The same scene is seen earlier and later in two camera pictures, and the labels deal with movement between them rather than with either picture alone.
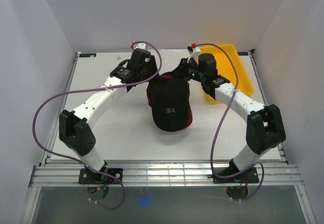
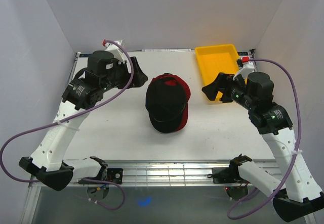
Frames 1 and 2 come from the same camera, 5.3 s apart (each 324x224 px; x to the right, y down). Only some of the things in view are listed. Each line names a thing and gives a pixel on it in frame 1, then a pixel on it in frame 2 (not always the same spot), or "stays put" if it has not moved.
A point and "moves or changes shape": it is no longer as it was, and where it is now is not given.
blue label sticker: [87, 55] stays put
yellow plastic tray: [225, 67] stays put
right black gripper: [184, 66] -> [224, 80]
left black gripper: [152, 66] -> [139, 78]
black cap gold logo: [169, 97] moves or changes shape
